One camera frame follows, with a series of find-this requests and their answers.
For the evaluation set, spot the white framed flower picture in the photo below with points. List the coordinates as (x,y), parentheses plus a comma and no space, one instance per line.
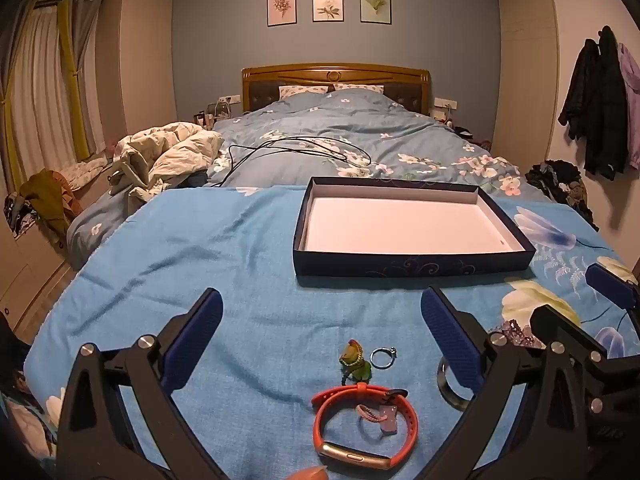
(327,5)

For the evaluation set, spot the dark nightstand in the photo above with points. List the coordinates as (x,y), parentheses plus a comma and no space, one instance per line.
(472,141)

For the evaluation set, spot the tortoiseshell bangle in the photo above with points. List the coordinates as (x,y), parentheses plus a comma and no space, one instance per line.
(442,382)

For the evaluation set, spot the bright blue floral cloth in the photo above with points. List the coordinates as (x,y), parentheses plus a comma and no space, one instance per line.
(200,250)

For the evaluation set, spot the white wall outlet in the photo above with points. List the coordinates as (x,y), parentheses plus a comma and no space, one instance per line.
(445,103)
(227,98)

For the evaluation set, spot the grey and yellow curtain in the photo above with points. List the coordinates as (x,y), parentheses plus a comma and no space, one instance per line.
(82,70)
(10,110)

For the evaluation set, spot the pile of dark clothes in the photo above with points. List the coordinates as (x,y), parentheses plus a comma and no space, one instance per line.
(560,180)

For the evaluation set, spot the beige built-in wardrobe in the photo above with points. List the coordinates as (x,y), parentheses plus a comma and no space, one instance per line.
(527,60)
(145,60)

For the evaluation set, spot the beige drawer cabinet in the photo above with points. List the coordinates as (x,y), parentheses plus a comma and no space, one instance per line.
(25,280)

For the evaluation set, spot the white sheer curtain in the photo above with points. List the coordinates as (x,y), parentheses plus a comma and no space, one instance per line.
(45,90)

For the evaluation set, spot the navy blue shallow box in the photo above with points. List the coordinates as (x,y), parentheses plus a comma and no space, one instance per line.
(400,225)

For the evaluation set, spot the wooden bed headboard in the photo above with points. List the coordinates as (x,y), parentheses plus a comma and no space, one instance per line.
(335,74)

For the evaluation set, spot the olive green garment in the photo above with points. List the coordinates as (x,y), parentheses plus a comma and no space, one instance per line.
(42,192)

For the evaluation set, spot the short black jacket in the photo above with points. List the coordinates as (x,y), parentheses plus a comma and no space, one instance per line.
(580,90)

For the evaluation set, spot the long black puffer jacket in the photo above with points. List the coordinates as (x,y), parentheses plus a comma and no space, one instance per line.
(607,110)

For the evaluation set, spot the floral pillow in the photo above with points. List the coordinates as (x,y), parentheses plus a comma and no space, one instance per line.
(360,87)
(300,91)

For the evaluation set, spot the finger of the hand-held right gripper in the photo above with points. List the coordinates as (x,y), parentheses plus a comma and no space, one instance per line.
(607,279)
(555,322)

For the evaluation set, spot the white patterned blanket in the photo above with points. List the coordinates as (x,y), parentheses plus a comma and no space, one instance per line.
(85,170)

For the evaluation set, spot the group of cosmetic bottles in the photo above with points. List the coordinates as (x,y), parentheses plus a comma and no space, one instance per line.
(205,119)

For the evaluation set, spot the pink stone charm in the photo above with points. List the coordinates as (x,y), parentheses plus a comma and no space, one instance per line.
(387,417)

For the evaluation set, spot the green framed flower picture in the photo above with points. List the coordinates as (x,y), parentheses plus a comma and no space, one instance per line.
(375,6)

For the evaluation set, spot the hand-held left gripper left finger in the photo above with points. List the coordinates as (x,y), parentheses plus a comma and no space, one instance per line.
(192,340)

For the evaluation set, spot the pink framed flower picture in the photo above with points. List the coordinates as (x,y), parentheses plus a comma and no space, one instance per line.
(281,9)

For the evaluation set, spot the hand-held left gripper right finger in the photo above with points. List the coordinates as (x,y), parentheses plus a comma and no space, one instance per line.
(450,340)

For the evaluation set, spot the green pendant charm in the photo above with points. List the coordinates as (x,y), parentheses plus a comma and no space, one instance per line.
(352,355)

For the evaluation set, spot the grey-blue floral duvet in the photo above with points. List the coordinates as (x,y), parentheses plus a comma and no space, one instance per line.
(350,125)

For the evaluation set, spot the orange smartwatch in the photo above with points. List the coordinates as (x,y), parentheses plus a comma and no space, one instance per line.
(320,430)

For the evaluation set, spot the cream puffy comforter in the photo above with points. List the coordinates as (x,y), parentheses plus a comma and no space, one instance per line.
(175,152)

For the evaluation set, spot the lilac jacket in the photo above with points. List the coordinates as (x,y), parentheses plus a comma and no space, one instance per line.
(631,90)

